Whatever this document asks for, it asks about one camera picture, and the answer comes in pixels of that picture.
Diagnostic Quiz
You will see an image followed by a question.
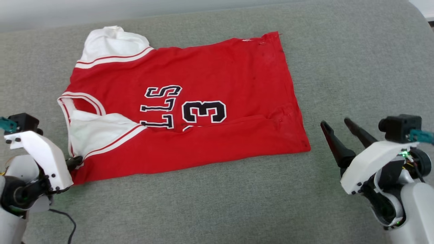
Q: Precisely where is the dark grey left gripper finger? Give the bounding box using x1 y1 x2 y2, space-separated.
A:
65 156 84 171

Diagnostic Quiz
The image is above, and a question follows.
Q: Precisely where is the thin black cable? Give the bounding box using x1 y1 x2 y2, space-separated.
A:
48 208 77 244

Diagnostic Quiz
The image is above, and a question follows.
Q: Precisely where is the red and white basketball jersey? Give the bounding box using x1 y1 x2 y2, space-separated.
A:
57 26 311 185

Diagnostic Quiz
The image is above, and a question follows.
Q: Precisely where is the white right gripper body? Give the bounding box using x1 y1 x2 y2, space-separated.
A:
340 140 420 196

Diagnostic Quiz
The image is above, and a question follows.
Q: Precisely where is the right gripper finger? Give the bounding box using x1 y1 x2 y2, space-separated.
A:
344 118 378 148
320 121 356 168

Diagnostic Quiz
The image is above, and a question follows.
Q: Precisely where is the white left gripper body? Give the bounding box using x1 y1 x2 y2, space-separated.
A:
4 130 74 194

